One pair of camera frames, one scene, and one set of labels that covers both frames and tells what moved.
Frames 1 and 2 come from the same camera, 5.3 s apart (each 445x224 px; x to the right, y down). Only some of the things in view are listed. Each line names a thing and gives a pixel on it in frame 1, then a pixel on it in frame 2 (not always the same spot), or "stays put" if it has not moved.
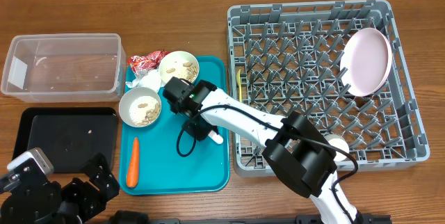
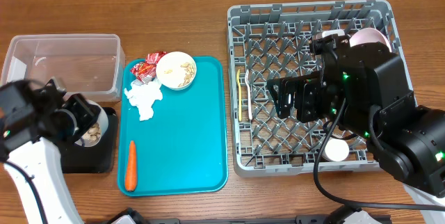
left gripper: x=94 y=202 -> x=90 y=112
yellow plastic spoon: x=238 y=83 stays put
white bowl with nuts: x=179 y=64 stays put
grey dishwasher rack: x=339 y=61 stays put
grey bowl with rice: x=140 y=107 -> x=94 y=133
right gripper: x=197 y=132 -> x=302 y=88
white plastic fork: x=215 y=137 -> x=249 y=100
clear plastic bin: x=65 y=68 stays put
